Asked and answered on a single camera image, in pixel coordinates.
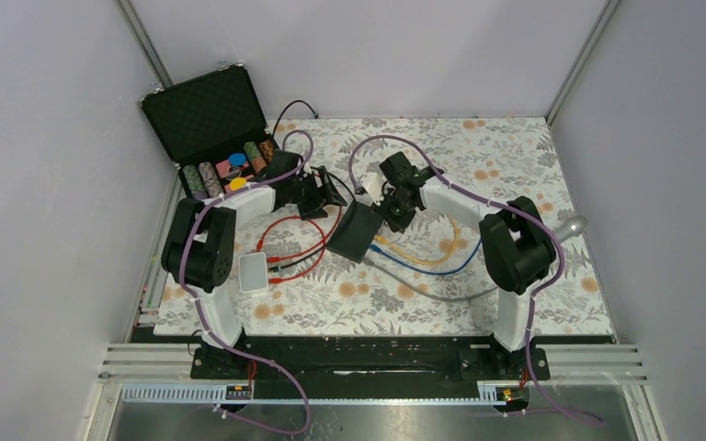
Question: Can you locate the black network switch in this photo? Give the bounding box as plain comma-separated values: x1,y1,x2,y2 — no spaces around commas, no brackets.
326,201,384,264

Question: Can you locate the black poker chip case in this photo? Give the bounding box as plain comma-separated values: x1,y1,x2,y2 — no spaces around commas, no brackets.
139,63,279,200

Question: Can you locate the blue round chip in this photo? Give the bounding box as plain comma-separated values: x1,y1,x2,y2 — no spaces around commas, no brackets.
228,153,247,167

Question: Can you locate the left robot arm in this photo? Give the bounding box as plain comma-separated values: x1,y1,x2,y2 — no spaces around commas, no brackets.
161,150,347,378

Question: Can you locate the white router box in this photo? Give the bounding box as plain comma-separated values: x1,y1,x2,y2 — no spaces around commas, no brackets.
238,252,269,295

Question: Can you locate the blue ethernet cable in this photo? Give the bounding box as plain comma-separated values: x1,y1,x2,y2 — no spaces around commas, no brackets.
369,237,484,277

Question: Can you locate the grey cable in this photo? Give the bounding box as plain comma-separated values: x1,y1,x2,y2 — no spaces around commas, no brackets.
361,256,500,304

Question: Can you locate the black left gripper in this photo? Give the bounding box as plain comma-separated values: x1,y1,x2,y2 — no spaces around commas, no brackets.
287,166,347,220

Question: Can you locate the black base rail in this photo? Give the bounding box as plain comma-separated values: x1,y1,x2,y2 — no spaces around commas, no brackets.
190,336,551,400

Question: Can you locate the short red ethernet cable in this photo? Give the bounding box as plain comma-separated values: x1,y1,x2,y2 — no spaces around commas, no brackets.
255,216,328,286

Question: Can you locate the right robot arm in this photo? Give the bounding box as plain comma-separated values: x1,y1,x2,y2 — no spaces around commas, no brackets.
357,153,573,379

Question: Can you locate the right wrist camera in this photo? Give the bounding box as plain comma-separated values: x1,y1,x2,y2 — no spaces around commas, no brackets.
359,172,387,205

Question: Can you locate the long red ethernet cable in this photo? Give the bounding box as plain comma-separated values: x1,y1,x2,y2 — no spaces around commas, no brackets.
266,207,344,263

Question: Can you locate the yellow round chip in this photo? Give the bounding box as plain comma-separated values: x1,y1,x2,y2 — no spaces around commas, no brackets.
228,177,248,192

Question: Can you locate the silver microphone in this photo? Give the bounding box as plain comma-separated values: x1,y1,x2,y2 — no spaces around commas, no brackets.
554,215,588,243

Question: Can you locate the yellow ethernet cable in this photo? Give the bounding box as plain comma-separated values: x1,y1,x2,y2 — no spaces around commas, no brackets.
374,216,462,266

